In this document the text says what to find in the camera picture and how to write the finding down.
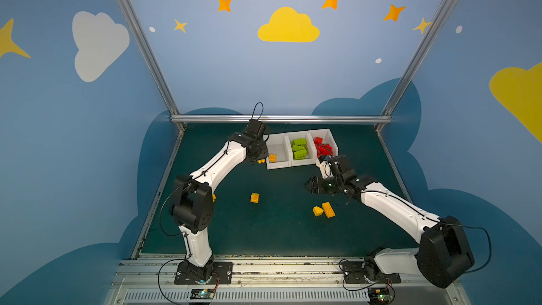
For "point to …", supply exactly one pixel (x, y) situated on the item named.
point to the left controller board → (202, 294)
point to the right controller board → (380, 296)
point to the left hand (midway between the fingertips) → (266, 152)
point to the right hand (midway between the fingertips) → (314, 182)
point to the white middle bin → (308, 160)
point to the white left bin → (280, 145)
